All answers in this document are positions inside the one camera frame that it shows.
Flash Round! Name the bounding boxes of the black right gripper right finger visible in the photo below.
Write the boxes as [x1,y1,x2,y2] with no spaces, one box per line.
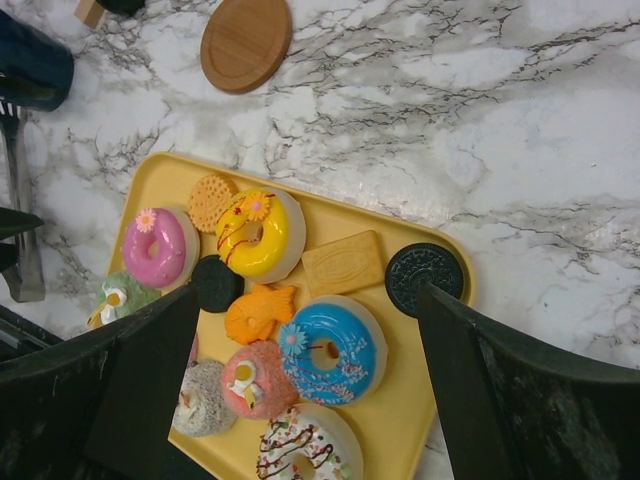
[416,284,639,479]

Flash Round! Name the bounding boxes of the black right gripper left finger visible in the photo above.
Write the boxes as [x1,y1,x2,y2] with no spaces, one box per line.
[1,285,199,479]

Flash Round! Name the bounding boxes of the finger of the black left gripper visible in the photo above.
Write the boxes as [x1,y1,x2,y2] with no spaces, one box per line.
[0,207,44,272]

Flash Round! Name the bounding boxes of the metal serving tongs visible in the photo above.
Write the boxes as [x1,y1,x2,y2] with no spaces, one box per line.
[1,100,45,303]

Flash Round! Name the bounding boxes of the white sprinkled donut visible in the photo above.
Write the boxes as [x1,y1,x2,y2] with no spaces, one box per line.
[256,403,364,479]

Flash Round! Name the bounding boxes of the yellow frosted donut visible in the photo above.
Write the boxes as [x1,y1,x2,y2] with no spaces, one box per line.
[215,188,307,284]

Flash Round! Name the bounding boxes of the grey snowball cake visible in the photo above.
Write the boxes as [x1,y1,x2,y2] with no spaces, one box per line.
[172,360,236,437]

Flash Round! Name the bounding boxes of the purple snowball cake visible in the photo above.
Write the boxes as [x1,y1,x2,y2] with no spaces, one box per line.
[187,334,199,367]

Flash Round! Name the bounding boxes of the green snowball cake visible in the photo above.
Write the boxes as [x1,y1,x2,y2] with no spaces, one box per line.
[87,270,162,329]

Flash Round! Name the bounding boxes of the pink frosted donut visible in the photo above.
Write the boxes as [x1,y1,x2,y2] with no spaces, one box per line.
[121,207,200,291]

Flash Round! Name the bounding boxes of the pink snowball cake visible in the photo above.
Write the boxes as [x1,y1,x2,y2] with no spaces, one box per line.
[220,340,299,420]

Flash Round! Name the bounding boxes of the dark blue mug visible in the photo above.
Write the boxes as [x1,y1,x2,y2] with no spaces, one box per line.
[1,10,74,112]

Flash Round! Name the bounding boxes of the orange fish cookie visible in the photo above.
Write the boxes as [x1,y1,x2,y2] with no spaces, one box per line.
[224,284,297,345]

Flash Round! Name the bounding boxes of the black patterned sandwich cookie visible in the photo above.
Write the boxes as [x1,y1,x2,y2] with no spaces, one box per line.
[384,242,464,318]

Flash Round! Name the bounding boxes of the blue frosted donut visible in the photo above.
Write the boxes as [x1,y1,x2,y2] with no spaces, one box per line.
[277,295,388,407]

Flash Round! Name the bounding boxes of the round orange biscuit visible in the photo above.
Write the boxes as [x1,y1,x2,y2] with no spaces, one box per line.
[187,173,238,234]

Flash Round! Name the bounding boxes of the yellow serving tray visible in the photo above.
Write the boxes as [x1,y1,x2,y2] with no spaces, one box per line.
[121,152,478,479]

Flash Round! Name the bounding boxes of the rectangular beige biscuit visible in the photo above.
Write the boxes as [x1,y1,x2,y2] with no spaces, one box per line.
[302,230,385,297]

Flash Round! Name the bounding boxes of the small wooden block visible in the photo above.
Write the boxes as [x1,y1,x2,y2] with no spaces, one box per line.
[74,0,105,29]

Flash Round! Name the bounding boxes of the black ridged knob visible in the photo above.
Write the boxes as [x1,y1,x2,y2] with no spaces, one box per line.
[97,0,146,17]

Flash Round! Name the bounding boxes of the light wooden coaster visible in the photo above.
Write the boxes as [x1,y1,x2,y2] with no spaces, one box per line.
[200,0,292,94]

